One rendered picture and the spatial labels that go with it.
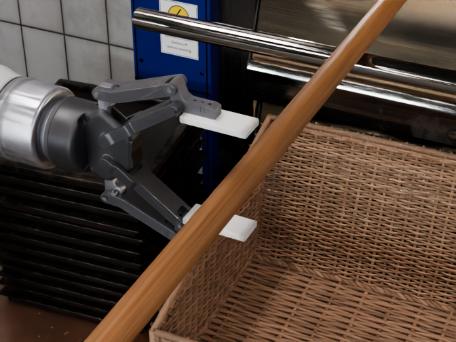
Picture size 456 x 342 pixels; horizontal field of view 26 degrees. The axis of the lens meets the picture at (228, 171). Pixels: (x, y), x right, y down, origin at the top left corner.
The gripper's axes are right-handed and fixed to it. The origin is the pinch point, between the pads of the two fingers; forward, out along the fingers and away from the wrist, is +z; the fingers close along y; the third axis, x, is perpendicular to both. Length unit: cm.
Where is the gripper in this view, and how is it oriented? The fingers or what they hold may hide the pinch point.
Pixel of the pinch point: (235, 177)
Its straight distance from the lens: 96.1
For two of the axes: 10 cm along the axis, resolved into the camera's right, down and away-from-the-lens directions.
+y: 0.0, 8.3, 5.5
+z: 9.0, 2.4, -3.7
